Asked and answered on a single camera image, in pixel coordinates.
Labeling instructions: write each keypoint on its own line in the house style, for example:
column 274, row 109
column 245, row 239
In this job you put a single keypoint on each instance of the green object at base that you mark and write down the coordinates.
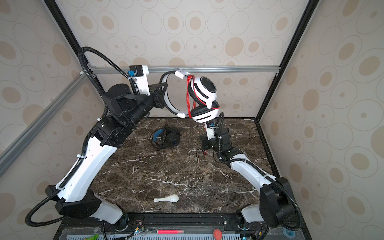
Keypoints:
column 94, row 237

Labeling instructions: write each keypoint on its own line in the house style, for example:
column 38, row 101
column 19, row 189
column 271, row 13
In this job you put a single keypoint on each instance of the pink marker pen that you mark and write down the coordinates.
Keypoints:
column 171, row 232

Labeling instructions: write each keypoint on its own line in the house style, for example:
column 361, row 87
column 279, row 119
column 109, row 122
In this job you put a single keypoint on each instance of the white ceramic spoon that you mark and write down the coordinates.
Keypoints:
column 172, row 199

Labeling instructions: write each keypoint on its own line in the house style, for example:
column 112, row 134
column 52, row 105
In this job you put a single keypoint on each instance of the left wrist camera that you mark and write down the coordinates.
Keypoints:
column 138, row 79

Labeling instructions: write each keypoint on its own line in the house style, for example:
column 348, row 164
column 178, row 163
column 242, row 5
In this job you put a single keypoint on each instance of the red round ball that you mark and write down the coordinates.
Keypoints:
column 217, row 234

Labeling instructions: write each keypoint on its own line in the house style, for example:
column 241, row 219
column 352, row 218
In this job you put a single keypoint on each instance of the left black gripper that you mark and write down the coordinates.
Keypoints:
column 158, row 95

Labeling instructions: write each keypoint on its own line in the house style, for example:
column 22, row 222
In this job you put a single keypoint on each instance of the silver aluminium back rail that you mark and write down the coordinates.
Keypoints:
column 195, row 69

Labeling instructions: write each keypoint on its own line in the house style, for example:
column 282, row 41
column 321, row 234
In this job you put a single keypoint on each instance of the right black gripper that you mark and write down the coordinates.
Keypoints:
column 205, row 142

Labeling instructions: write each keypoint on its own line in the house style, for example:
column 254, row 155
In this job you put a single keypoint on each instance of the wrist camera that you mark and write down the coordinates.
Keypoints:
column 210, row 129
column 138, row 79

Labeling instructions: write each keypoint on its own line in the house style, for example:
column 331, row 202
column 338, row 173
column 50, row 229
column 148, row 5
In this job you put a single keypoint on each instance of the blue tape roll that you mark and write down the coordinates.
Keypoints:
column 288, row 233

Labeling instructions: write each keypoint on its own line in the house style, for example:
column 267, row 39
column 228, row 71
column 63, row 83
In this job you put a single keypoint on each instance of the white black headphones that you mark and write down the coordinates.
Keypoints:
column 201, row 97

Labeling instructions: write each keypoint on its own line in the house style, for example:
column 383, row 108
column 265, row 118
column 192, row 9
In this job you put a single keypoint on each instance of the silver aluminium rail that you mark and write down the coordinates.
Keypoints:
column 195, row 69
column 28, row 135

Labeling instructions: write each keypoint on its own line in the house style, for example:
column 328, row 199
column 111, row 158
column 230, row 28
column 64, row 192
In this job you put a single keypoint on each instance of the black blue headphones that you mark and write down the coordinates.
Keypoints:
column 166, row 137

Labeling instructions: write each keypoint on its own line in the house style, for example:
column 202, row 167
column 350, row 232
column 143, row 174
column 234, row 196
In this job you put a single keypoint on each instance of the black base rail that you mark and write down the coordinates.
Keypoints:
column 144, row 226

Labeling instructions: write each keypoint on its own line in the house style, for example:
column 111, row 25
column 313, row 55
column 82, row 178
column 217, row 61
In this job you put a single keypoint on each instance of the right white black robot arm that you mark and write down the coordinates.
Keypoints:
column 277, row 205

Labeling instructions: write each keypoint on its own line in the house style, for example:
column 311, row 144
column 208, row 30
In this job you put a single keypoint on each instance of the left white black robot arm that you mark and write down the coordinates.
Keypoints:
column 72, row 197

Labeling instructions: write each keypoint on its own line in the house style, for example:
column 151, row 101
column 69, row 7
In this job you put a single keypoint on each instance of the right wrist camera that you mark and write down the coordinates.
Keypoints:
column 210, row 129

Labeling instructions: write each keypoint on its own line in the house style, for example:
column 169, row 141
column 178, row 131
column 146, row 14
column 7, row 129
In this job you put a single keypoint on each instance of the silver aluminium left rail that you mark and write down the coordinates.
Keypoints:
column 28, row 135

